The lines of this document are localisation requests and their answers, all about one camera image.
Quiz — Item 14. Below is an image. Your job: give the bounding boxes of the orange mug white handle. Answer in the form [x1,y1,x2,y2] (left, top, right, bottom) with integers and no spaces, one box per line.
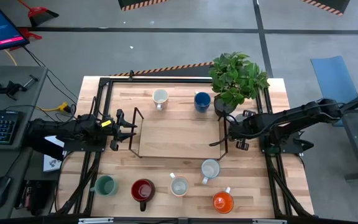
[211,186,235,215]

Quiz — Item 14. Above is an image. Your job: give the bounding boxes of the wooden shelf black metal frame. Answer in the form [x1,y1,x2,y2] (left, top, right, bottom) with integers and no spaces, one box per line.
[128,106,229,160]

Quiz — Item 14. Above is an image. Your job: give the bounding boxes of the red mug black handle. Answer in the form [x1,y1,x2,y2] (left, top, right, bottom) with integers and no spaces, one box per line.
[131,178,156,213]

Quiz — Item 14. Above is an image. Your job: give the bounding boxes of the potted green plant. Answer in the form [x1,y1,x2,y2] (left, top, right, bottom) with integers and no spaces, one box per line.
[208,51,270,118]

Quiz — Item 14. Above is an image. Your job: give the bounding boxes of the black clamp mount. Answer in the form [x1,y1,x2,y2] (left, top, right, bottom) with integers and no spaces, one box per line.
[0,80,28,101]

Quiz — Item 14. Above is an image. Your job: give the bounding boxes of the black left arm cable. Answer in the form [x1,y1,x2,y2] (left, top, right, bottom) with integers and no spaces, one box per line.
[88,95,113,121]

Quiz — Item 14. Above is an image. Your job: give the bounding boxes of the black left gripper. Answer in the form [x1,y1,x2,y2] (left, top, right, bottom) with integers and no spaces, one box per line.
[103,108,138,152]

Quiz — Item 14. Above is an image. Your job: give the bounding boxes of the yellow cable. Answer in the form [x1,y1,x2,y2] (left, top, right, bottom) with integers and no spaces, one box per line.
[4,49,18,67]

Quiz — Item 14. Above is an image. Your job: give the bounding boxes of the red and black broom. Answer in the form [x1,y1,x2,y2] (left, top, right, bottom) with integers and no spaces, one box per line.
[17,0,60,27]

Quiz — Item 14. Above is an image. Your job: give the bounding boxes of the black monitor cable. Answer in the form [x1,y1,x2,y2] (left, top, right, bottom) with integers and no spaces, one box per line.
[22,45,80,102]

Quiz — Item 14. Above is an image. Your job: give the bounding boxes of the black computer case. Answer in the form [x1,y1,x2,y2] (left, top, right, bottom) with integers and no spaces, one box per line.
[13,179,56,216]

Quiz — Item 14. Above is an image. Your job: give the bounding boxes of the red plastic dustpan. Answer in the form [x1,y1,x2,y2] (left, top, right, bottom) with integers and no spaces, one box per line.
[9,27,43,51]

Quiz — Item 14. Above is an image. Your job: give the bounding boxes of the blue mug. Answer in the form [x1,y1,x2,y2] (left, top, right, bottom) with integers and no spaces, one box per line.
[193,91,212,114]

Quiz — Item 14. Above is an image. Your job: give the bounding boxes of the black padded bar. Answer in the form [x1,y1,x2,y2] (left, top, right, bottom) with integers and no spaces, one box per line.
[26,136,65,161]

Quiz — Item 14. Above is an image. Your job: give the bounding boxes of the silver bar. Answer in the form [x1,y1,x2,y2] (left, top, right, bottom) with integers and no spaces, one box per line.
[78,217,114,224]
[252,218,288,224]

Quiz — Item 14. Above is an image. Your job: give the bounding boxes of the yellow power plug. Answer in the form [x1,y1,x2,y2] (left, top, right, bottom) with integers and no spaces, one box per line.
[57,101,73,113]

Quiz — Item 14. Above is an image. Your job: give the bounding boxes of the green mug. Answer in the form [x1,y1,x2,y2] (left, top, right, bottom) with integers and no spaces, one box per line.
[89,175,119,197]

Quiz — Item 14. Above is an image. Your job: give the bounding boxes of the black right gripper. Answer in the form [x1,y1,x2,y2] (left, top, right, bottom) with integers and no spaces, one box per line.
[228,109,257,152]

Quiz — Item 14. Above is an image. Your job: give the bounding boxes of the grey mug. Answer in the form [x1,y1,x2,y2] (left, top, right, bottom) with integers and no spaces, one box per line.
[200,158,221,185]

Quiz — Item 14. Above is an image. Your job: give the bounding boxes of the small white mug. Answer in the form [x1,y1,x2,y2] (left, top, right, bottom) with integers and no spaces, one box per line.
[169,172,190,198]

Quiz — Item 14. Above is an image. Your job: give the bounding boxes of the black hazard striped board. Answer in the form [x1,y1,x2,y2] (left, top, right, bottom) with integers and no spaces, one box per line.
[117,0,171,12]
[108,61,214,78]
[300,0,351,17]

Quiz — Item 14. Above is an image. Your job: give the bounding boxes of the black aluminium table frame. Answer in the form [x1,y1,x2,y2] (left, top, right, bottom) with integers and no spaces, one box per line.
[54,70,315,218]

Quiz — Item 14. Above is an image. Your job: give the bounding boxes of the white printed box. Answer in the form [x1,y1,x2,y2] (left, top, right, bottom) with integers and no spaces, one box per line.
[43,135,65,173]

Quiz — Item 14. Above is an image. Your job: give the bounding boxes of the cream mug yellow rim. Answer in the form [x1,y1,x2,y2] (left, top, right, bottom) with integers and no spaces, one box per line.
[152,88,170,111]

